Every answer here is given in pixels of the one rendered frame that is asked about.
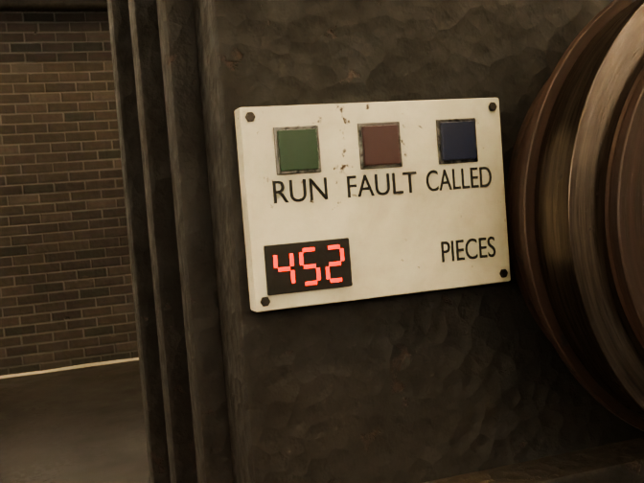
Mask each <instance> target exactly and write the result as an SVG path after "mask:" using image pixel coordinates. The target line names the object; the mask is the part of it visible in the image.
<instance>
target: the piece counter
mask: <svg viewBox="0 0 644 483"><path fill-rule="evenodd" d="M338 248H340V247H339V244H337V245H328V250H329V249H338ZM310 251H314V247H308V248H303V252H310ZM303 252H300V253H299V261H300V265H303V266H304V269H306V268H316V276H317V281H318V280H321V276H320V267H316V264H304V260H303ZM340 261H344V248H340ZM289 262H290V266H294V260H293V253H290V254H289ZM273 263H274V268H277V267H278V261H277V255H273ZM333 265H341V262H331V263H329V266H326V277H327V279H331V277H330V266H333ZM290 266H286V267H278V271H289V270H290ZM290 274H291V282H292V283H295V273H294V270H290ZM317 281H309V282H305V285H306V286H311V285H317ZM336 282H342V278H334V279H331V283H336Z"/></svg>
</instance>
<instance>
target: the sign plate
mask: <svg viewBox="0 0 644 483"><path fill-rule="evenodd" d="M234 113H235V126H236V137H237V149H238V160H239V172H240V183H241V207H242V218H243V230H244V241H245V253H246V264H247V277H248V288H249V300H250V309H251V310H252V311H255V312H261V311H276V310H283V309H291V308H299V307H307V306H315V305H323V304H330V303H338V302H346V301H355V300H362V299H370V298H378V297H385V296H393V295H402V294H409V293H417V292H425V291H433V290H440V289H448V288H463V287H471V286H479V285H487V284H494V283H503V282H509V281H510V280H511V277H510V262H509V247H508V233H507V219H506V204H505V189H504V174H503V160H502V146H501V131H500V117H499V101H498V98H476V99H451V100H426V101H401V102H376V103H327V104H302V105H276V106H251V107H240V108H238V109H236V110H235V111H234ZM466 121H474V133H475V147H476V158H475V159H463V160H448V161H443V160H442V150H441V136H440V123H445V122H466ZM386 125H398V131H399V144H400V158H401V163H400V164H389V165H375V166H364V162H363V149H362V136H361V127H367V126H386ZM308 128H316V136H317V148H318V161H319V169H316V170H302V171H286V172H281V171H280V160H279V149H278V136H277V131H278V130H288V129H308ZM337 244H339V247H340V248H344V261H340V248H338V249H329V250H328V245H337ZM308 247H314V251H310V252H303V248H308ZM300 252H303V260H304V265H313V264H316V267H320V276H321V280H318V281H317V276H316V268H306V269H304V266H303V265H300V261H299V253H300ZM290 253H293V261H294V266H290V262H289V254H290ZM273 255H277V261H278V267H286V266H290V270H294V273H295V283H292V282H291V274H290V270H289V271H278V267H277V268H274V263H273ZM331 262H341V265H333V266H330V277H331V279H334V278H342V282H336V283H331V279H327V277H326V266H329V263H331ZM309 281H317V285H311V286H306V285H305V282H309Z"/></svg>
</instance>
